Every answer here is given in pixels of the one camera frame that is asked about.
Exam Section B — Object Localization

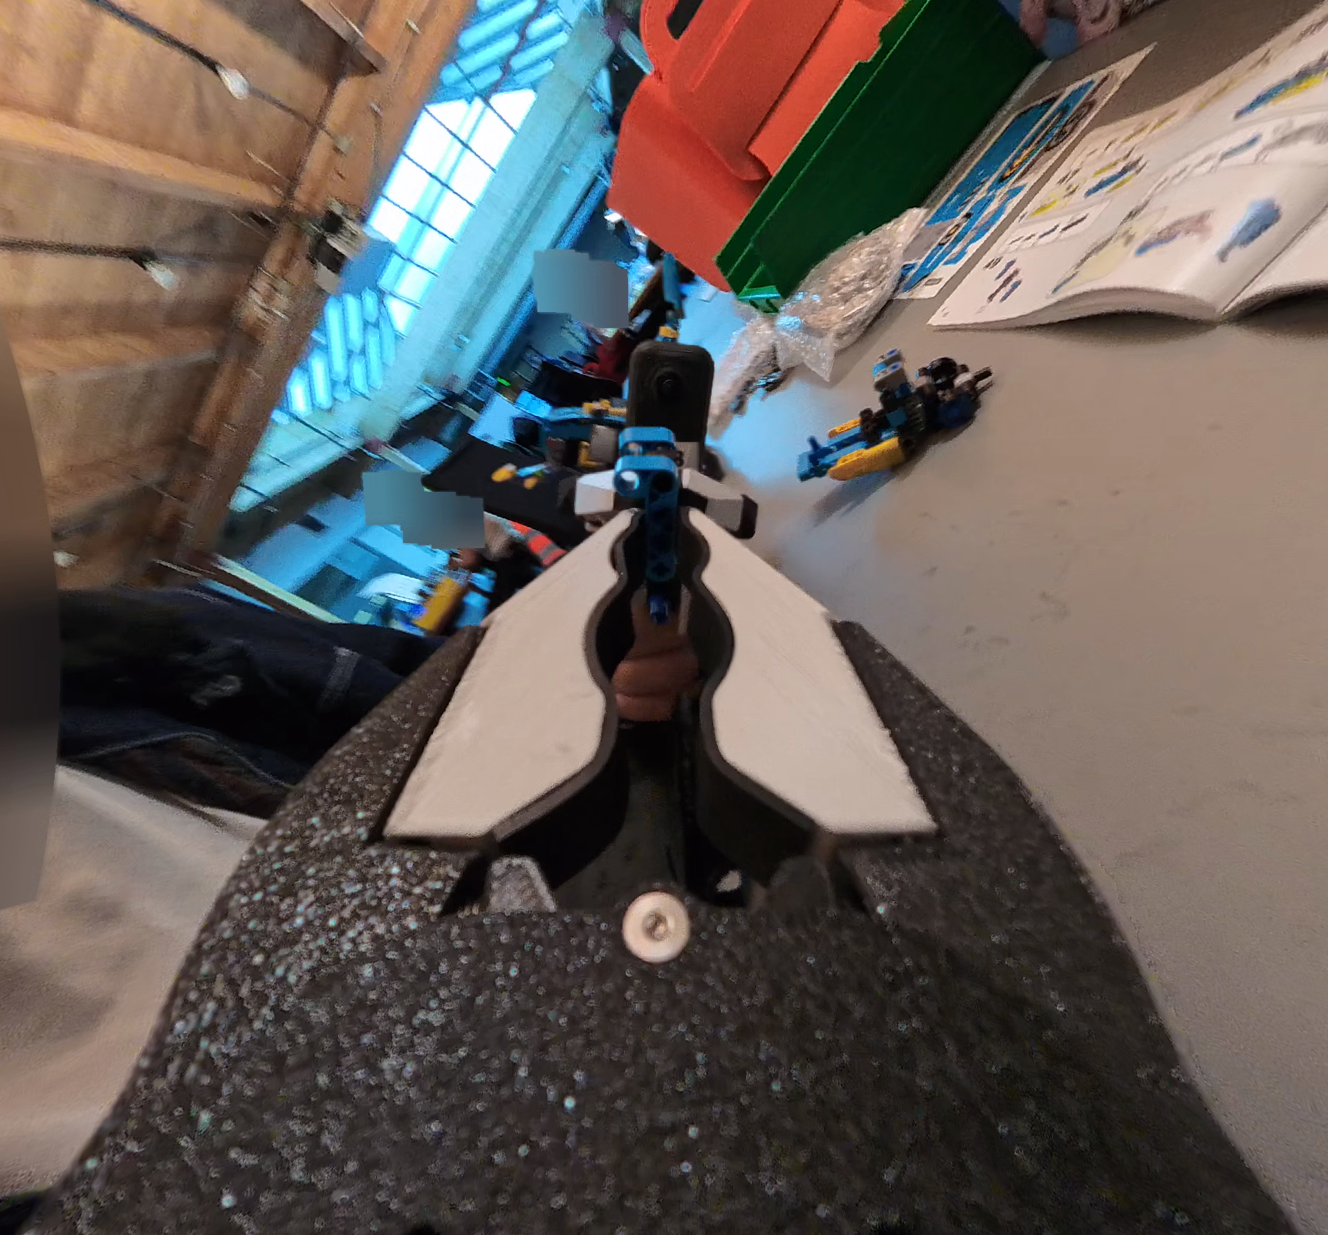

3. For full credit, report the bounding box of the white shirt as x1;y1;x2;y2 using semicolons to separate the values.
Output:
0;766;273;1197

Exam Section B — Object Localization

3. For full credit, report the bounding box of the green storage bin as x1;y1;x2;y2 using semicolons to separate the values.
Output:
712;0;1048;313

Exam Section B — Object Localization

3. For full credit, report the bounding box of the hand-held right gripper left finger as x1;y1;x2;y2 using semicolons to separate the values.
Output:
383;510;637;888

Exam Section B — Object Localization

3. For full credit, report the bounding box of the blue sticker sheet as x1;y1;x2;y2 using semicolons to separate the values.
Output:
894;45;1157;302

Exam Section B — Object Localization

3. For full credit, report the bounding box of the blue yellow toy vehicle assembly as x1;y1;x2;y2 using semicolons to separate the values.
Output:
795;353;997;486

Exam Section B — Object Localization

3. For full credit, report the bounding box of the blue L-shaped brick beam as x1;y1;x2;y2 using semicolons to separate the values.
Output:
613;457;683;627

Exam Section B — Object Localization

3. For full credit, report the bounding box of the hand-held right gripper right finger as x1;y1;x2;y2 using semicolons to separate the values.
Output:
664;510;940;912

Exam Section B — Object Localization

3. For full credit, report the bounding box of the orange storage bin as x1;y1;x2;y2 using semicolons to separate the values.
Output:
609;0;907;294

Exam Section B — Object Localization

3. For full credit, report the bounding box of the toy tracked excavator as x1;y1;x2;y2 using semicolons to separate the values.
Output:
491;254;693;491

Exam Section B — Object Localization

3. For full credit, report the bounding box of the open instruction booklet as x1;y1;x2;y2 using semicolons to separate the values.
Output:
926;5;1328;332

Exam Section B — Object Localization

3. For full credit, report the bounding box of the grey desk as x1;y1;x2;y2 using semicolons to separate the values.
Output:
685;0;1328;1235

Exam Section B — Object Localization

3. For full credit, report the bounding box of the clear plastic bag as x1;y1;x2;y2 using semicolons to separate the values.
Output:
776;207;931;382
714;316;792;417

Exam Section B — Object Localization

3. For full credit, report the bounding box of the person's left forearm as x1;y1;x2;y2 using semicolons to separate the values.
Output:
57;587;449;819

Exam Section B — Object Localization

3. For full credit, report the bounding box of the person's left hand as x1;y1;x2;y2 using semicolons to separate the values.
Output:
613;597;701;723

